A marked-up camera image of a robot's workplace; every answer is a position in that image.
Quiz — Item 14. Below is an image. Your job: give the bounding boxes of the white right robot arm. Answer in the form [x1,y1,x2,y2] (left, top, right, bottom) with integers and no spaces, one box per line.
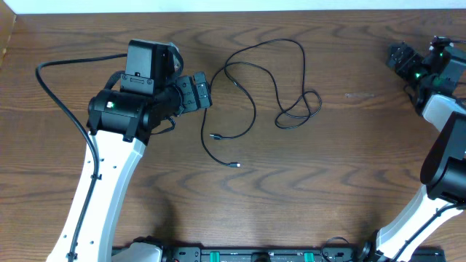
[359,37,465,261]

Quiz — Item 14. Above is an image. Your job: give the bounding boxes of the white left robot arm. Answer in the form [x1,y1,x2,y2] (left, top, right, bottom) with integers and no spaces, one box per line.
[47,39,212,261]

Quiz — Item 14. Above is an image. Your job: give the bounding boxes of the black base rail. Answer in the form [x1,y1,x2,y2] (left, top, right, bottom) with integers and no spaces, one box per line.
[111,236,447,262]

